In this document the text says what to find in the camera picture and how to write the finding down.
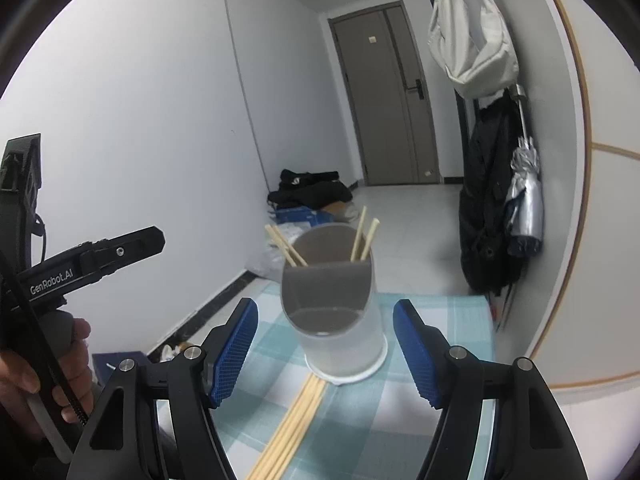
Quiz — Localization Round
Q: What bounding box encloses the person's left hand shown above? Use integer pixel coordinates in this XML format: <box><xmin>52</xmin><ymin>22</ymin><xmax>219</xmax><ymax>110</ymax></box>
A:
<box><xmin>0</xmin><ymin>317</ymin><xmax>93</xmax><ymax>423</ymax></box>

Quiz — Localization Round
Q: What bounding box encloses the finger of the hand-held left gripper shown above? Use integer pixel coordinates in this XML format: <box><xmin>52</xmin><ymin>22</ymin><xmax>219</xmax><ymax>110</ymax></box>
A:
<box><xmin>82</xmin><ymin>226</ymin><xmax>167</xmax><ymax>275</ymax></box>

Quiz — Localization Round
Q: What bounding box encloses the grey brown door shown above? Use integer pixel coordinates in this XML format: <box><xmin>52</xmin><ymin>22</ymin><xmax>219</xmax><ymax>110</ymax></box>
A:
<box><xmin>327</xmin><ymin>2</ymin><xmax>441</xmax><ymax>187</ymax></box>

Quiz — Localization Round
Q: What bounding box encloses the black ribbed cable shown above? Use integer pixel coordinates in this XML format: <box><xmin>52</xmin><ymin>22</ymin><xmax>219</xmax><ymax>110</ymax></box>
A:
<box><xmin>0</xmin><ymin>247</ymin><xmax>88</xmax><ymax>426</ymax></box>

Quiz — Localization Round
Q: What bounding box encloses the blue cardboard box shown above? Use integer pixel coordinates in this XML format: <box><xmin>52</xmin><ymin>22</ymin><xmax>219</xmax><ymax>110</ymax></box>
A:
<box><xmin>274</xmin><ymin>205</ymin><xmax>335</xmax><ymax>226</ymax></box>

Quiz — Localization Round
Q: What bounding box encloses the white crumpled wrapper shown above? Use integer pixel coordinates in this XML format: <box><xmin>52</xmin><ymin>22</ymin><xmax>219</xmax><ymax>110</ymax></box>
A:
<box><xmin>160</xmin><ymin>342</ymin><xmax>201</xmax><ymax>361</ymax></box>

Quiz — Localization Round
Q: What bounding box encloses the black clothing pile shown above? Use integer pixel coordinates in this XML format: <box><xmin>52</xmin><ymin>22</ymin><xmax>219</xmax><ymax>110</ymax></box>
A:
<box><xmin>267</xmin><ymin>169</ymin><xmax>353</xmax><ymax>208</ymax></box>

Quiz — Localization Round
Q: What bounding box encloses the silver folding umbrella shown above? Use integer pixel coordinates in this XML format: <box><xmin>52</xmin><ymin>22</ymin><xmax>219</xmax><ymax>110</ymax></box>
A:
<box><xmin>502</xmin><ymin>85</ymin><xmax>545</xmax><ymax>256</ymax></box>

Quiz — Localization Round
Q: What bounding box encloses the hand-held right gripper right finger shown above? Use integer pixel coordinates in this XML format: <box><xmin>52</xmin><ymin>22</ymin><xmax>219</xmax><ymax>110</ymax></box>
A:
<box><xmin>392</xmin><ymin>298</ymin><xmax>591</xmax><ymax>480</ymax></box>

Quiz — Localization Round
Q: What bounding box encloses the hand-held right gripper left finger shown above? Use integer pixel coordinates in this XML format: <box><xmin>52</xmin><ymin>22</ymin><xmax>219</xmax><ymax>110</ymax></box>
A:
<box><xmin>65</xmin><ymin>297</ymin><xmax>261</xmax><ymax>480</ymax></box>

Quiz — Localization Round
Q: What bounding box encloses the white cabinet with wood trim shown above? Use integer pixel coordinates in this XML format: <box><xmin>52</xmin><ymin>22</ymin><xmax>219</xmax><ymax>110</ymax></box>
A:
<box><xmin>530</xmin><ymin>0</ymin><xmax>640</xmax><ymax>391</ymax></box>

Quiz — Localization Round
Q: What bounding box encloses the teal plaid tablecloth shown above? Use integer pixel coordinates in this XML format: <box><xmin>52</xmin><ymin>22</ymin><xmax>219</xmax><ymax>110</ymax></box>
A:
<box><xmin>155</xmin><ymin>280</ymin><xmax>496</xmax><ymax>480</ymax></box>

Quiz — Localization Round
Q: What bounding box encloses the white shoulder bag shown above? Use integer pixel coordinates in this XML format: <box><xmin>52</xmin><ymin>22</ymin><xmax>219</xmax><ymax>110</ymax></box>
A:
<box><xmin>427</xmin><ymin>0</ymin><xmax>520</xmax><ymax>101</ymax></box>

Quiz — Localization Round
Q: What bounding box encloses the white grey utensil holder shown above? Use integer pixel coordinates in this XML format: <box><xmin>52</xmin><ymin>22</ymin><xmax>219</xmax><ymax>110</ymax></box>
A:
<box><xmin>281</xmin><ymin>225</ymin><xmax>388</xmax><ymax>386</ymax></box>

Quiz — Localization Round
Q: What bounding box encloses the brown cardboard box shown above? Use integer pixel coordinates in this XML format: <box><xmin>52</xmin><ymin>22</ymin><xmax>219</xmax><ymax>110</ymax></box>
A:
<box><xmin>320</xmin><ymin>200</ymin><xmax>358</xmax><ymax>221</ymax></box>

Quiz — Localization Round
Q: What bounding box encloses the black hanging coat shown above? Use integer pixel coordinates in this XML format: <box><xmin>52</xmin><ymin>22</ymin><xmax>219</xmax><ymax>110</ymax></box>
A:
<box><xmin>459</xmin><ymin>90</ymin><xmax>526</xmax><ymax>333</ymax></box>

